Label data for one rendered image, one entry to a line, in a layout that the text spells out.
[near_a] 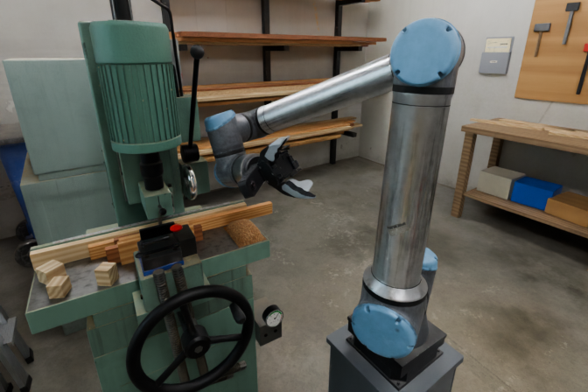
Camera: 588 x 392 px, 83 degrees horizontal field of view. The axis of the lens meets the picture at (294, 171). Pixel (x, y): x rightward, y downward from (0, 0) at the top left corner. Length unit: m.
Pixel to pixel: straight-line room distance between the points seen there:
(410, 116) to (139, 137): 0.63
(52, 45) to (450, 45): 2.99
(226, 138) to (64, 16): 2.50
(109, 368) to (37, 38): 2.63
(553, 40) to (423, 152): 2.98
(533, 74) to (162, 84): 3.22
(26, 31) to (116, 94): 2.41
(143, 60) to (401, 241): 0.71
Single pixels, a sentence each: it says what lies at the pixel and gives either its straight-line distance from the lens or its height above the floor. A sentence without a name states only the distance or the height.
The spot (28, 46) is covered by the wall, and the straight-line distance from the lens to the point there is 3.29.
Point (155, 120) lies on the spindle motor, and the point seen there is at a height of 1.28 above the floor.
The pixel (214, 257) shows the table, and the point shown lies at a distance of 0.99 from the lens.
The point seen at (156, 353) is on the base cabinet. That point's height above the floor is 0.65.
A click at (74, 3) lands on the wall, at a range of 3.32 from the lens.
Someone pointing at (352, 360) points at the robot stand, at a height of 0.55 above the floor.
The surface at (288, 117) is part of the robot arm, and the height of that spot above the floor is 1.26.
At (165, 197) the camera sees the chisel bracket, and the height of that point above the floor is 1.06.
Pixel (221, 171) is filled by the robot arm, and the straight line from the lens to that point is 0.96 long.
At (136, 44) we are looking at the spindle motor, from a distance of 0.88.
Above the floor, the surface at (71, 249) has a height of 0.94.
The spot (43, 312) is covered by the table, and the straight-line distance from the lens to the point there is 0.99.
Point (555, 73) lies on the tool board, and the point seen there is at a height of 1.27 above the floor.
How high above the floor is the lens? 1.44
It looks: 20 degrees down
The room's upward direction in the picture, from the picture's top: straight up
